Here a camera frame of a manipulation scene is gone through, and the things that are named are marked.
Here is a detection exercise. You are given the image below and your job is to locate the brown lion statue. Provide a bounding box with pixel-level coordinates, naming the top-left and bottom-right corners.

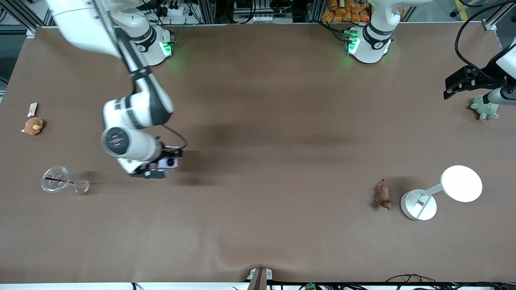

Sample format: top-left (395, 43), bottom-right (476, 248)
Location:
top-left (373, 179), bottom-right (393, 211)

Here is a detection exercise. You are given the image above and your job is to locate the white round desk lamp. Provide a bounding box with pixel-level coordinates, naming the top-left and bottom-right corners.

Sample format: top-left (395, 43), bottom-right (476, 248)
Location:
top-left (400, 165), bottom-right (483, 221)

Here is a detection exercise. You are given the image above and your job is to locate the brown plush toy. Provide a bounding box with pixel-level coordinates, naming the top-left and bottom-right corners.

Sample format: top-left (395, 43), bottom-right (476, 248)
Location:
top-left (21, 117), bottom-right (45, 136)

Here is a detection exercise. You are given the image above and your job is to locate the grey electronics box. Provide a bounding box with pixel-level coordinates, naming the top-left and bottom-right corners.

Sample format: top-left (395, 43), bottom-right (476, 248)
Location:
top-left (233, 0), bottom-right (279, 24)

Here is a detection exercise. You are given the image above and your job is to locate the clear plastic lidded cup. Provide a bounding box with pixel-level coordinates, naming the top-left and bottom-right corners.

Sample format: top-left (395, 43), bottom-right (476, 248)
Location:
top-left (41, 166), bottom-right (90, 195)

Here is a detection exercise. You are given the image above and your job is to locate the aluminium frame rail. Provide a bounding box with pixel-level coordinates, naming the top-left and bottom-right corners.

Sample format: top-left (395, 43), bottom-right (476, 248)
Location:
top-left (482, 0), bottom-right (516, 31)

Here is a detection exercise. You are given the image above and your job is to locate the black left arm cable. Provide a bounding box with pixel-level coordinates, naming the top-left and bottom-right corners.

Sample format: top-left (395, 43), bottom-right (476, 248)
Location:
top-left (455, 0), bottom-right (516, 87)

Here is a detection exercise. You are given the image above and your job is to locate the white power strip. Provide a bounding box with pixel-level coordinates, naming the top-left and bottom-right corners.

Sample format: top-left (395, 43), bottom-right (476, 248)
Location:
top-left (159, 2), bottom-right (188, 17)

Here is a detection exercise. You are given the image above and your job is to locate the black cable bundle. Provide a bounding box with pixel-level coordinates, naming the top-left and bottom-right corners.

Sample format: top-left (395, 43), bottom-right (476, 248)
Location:
top-left (385, 274), bottom-right (516, 290)

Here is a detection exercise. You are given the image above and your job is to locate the metal mount bracket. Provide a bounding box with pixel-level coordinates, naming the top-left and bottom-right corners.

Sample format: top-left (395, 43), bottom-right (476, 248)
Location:
top-left (246, 267), bottom-right (273, 290)

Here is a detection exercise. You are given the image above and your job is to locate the green plush turtle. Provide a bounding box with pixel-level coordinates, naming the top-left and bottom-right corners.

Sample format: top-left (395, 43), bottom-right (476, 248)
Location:
top-left (470, 95), bottom-right (500, 121)

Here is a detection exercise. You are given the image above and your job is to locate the orange toys pile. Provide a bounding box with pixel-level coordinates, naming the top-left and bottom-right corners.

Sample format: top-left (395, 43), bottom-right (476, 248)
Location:
top-left (321, 0), bottom-right (371, 23)

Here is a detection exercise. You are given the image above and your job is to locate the aluminium frame post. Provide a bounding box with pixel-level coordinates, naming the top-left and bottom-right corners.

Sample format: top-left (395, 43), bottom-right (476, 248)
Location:
top-left (198, 0), bottom-right (216, 24)

